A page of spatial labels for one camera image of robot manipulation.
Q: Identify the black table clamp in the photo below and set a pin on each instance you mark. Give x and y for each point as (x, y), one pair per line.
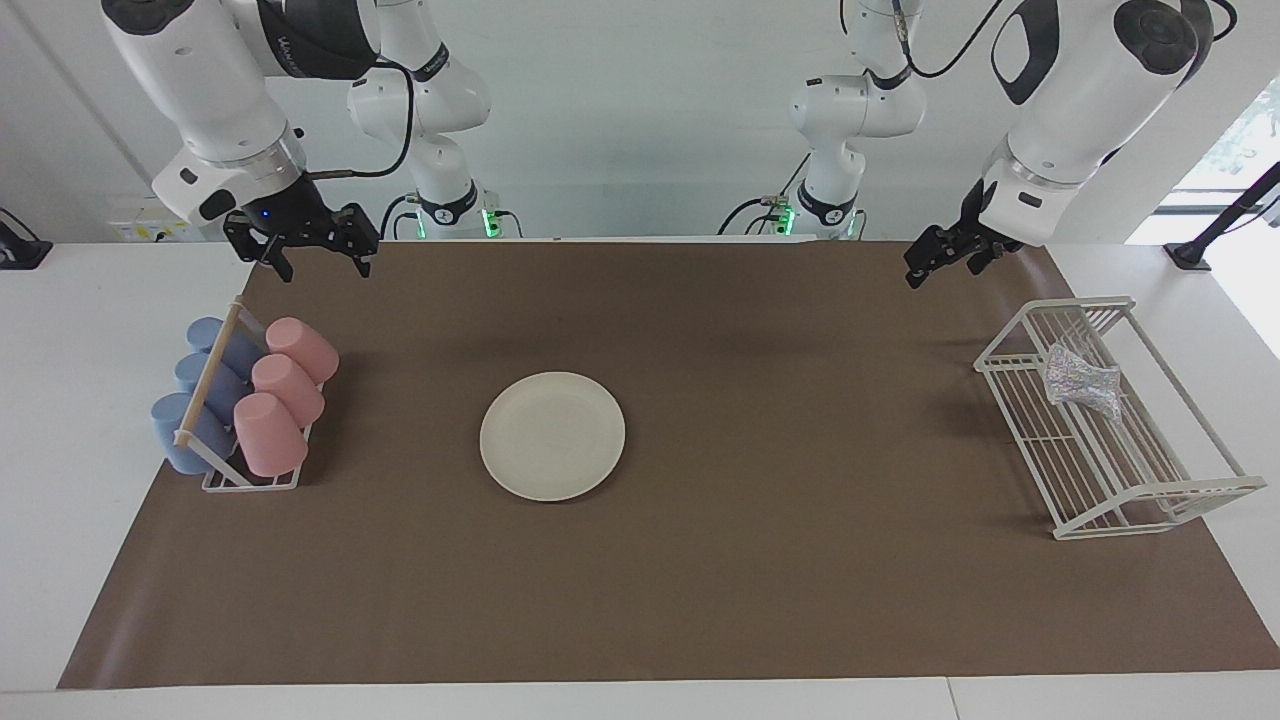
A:
(20, 250)

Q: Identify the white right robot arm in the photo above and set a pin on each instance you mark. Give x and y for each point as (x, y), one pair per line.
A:
(210, 90)

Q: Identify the white wall socket box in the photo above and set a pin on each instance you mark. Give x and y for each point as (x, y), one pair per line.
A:
(135, 225)

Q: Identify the pink plastic cup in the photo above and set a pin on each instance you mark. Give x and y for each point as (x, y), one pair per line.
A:
(303, 348)
(270, 435)
(290, 388)

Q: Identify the white cup holder rack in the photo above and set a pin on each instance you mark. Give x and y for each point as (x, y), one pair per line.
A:
(210, 372)

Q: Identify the brown table mat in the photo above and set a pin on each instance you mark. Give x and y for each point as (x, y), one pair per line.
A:
(760, 580)

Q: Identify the blue plastic cup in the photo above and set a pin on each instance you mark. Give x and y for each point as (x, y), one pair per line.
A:
(240, 350)
(172, 425)
(225, 388)

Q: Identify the black angled stand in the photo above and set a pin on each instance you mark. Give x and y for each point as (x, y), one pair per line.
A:
(1225, 220)

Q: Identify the cream round plate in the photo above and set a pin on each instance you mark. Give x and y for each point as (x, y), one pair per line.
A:
(552, 436)

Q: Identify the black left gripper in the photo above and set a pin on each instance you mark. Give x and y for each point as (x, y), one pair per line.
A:
(985, 238)

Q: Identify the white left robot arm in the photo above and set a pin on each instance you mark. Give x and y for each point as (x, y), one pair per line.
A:
(1080, 110)

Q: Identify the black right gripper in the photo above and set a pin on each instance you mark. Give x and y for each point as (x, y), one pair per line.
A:
(285, 215)

